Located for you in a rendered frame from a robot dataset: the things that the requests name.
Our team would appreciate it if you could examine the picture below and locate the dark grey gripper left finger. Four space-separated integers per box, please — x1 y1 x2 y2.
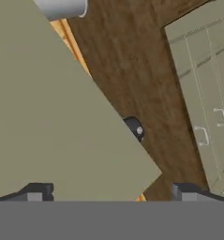
0 182 54 202

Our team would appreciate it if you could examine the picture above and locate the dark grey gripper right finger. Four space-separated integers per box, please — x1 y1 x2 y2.
172 182 224 202

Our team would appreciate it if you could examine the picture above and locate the olive green cabinet door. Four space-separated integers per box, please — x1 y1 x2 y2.
0 0 163 202

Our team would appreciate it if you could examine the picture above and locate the olive green cabinet run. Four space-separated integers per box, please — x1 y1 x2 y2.
163 0 224 200

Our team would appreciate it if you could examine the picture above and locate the orange wooden cabinet edge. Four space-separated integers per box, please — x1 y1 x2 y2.
50 18 93 78

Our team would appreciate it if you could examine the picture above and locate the black round wheel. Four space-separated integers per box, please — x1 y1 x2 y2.
122 116 145 143

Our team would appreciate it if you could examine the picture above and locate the light grey cylinder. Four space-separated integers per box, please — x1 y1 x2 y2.
33 0 89 23

